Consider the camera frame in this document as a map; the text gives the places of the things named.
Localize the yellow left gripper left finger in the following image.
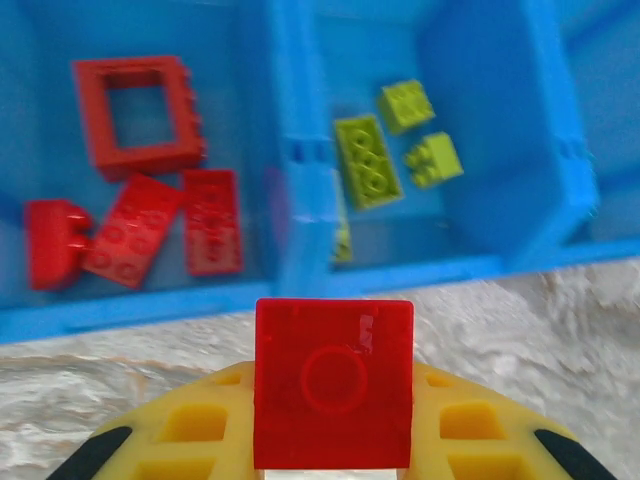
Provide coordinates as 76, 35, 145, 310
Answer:
49, 360, 257, 480

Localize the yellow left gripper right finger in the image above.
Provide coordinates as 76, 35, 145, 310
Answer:
407, 363, 617, 480

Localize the red square lego brick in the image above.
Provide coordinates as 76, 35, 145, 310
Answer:
253, 298, 416, 472

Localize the blue plastic bin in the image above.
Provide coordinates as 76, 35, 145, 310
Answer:
0, 0, 301, 347
549, 0, 640, 261
272, 0, 601, 301

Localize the red long lego brick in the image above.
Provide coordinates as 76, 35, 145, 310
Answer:
81, 173, 184, 291
181, 169, 245, 278

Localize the small green lego brick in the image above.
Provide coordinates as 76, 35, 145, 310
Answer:
328, 169, 352, 264
375, 79, 436, 136
402, 131, 464, 189

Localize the red chunky lego brick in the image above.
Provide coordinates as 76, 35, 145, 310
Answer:
23, 198, 92, 292

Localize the long green lego brick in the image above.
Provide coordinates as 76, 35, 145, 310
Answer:
332, 114, 405, 213

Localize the red lego window frame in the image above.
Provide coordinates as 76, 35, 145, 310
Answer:
71, 55, 210, 183

